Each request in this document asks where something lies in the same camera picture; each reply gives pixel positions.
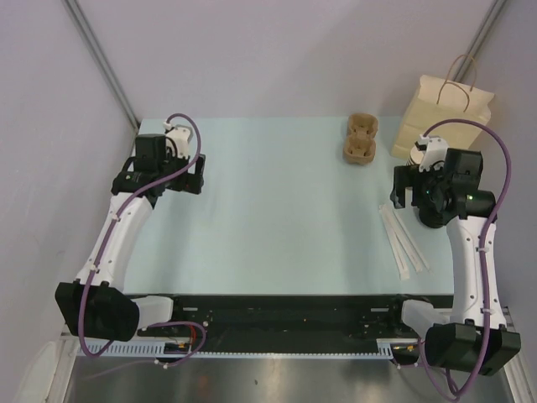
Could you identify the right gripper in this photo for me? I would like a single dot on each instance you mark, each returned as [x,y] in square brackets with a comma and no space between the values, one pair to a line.
[402,179]

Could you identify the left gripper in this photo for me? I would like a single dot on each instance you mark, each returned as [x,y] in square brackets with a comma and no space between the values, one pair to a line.
[190,182]

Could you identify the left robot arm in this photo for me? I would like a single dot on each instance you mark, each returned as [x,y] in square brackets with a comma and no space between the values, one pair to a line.
[94,304]

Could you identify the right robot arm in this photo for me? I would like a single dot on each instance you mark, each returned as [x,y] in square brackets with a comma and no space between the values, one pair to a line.
[475,335]

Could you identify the stack of paper cups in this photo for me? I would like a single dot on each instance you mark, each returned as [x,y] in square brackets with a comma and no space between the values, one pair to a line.
[416,156]

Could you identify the cardboard cup carrier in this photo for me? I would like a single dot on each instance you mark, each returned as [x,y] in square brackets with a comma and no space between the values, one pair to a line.
[360,146]

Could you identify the wrapped straw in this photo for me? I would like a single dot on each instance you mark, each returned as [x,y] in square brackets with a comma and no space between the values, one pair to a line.
[403,246]
[410,246]
[395,244]

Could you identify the brown paper bag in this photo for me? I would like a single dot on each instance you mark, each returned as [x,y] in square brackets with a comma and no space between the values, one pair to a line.
[437,99]

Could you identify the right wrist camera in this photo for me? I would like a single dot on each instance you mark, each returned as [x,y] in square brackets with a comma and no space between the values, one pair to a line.
[435,149]

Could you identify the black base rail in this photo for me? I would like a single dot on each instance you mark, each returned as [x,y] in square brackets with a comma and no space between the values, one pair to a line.
[287,324]

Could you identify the white cable duct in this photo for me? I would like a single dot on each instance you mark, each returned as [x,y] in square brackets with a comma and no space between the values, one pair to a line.
[164,350]

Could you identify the aluminium frame rail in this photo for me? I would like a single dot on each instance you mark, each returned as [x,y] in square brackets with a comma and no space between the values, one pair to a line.
[519,379]

